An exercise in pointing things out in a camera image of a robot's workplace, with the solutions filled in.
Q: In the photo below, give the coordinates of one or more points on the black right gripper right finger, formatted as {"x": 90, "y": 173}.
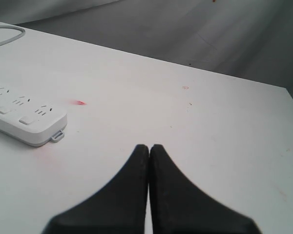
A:
{"x": 180, "y": 207}

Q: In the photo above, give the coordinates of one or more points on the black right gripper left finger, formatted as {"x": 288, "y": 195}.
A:
{"x": 117, "y": 208}

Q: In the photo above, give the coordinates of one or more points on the white five-outlet power strip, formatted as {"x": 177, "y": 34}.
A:
{"x": 29, "y": 119}

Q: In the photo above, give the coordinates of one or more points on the grey backdrop cloth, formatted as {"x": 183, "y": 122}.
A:
{"x": 250, "y": 39}

